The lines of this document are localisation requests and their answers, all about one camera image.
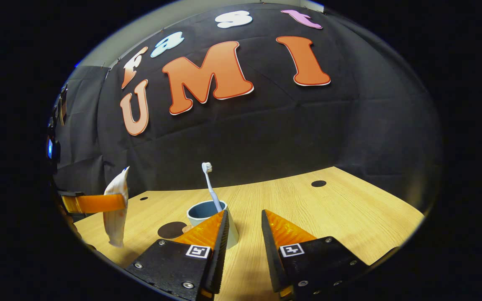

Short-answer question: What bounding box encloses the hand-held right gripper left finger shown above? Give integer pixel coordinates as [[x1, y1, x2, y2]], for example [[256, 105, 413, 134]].
[[125, 210, 230, 301]]

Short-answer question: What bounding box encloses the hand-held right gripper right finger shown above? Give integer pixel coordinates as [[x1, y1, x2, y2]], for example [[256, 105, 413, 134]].
[[261, 209, 369, 299]]

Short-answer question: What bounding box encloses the light blue cup wooden handle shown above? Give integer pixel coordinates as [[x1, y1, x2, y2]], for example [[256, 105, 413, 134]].
[[187, 200, 240, 250]]

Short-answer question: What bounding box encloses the white toothbrush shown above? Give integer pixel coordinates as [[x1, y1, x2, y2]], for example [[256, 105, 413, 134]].
[[202, 162, 224, 213]]

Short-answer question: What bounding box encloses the white toothpaste tube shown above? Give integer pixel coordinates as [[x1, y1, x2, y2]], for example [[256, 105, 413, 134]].
[[103, 166, 130, 248]]

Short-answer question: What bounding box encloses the brown round coaster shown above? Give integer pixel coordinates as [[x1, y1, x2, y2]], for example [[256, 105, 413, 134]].
[[158, 221, 189, 240]]

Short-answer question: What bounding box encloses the light wooden desktop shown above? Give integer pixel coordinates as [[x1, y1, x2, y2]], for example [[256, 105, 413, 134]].
[[74, 166, 426, 301]]

